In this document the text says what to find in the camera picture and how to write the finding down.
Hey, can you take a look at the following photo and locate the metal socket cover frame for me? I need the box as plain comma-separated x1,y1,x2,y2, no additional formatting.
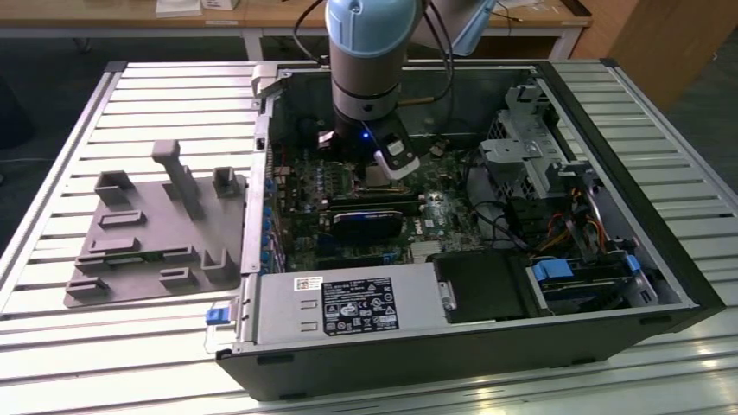
348,162,409,196

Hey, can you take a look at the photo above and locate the silver CPU green edge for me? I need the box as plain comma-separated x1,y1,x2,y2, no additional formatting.
361,166,389,188

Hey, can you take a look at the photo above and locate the CPU socket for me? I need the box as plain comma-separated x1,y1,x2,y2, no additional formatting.
344,157,412,199

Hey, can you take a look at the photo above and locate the black RAM slot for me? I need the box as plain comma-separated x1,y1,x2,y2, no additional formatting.
330,205,428,214
329,201,426,210
328,193,422,201
328,196,424,206

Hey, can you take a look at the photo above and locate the black blue graphics card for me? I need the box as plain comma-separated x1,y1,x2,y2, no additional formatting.
329,209,408,242

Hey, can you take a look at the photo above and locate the green motherboard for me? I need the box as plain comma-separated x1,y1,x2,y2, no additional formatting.
266,140,506,278

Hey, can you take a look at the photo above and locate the silver chipset heatsink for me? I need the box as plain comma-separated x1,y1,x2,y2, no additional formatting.
412,240,446,263

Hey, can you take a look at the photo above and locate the silver metal disk cage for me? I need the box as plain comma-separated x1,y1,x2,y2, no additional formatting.
478,84,588,200

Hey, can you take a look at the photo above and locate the black plastic shroud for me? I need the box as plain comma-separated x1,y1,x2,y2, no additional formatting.
430,250,536,325

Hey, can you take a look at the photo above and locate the silver power supply box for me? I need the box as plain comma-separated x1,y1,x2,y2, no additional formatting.
253,264,458,347

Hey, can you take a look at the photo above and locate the grey parts rack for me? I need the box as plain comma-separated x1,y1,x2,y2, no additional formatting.
62,138,252,310

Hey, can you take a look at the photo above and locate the white box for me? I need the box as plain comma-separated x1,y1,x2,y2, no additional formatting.
155,0,205,19

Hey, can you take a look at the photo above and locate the blue disk carrier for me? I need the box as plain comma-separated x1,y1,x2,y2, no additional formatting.
530,258,573,285

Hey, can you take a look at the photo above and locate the open black PC case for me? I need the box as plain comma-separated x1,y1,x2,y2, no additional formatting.
214,58,727,401

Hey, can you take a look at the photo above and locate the wooden desk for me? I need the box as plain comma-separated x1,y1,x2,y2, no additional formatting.
0,0,593,61

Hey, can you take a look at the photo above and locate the wooden cabinet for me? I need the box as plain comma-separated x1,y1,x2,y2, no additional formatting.
588,0,738,114

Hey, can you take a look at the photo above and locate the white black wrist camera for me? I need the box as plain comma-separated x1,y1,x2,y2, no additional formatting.
372,122,421,181

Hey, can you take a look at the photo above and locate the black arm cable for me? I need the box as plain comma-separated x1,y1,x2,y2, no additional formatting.
293,0,332,66
404,0,458,109

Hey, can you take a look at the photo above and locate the orange yellow wire bundle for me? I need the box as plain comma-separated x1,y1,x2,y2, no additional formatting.
541,210,611,256

